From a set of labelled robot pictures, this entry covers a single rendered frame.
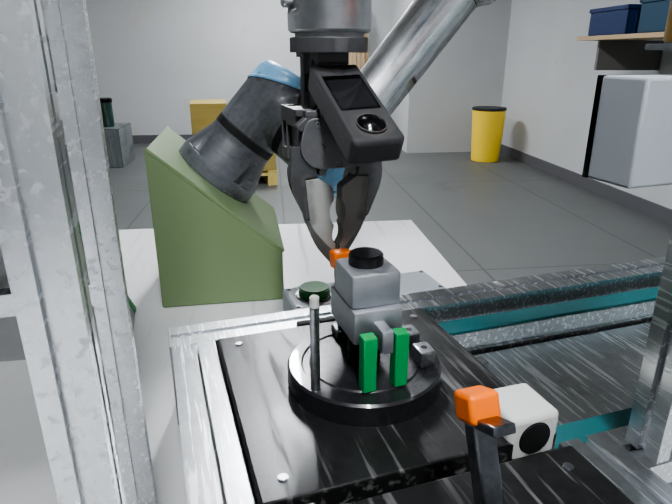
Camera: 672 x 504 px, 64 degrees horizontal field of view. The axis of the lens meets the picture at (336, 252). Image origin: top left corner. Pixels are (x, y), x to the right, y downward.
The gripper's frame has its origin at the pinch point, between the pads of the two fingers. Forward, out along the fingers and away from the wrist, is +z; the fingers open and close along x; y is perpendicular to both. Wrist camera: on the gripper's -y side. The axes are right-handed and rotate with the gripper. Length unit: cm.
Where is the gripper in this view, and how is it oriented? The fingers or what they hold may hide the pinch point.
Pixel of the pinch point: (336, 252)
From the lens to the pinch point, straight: 54.3
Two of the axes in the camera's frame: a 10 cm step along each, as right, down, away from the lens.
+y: -3.1, -3.3, 8.9
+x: -9.5, 1.1, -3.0
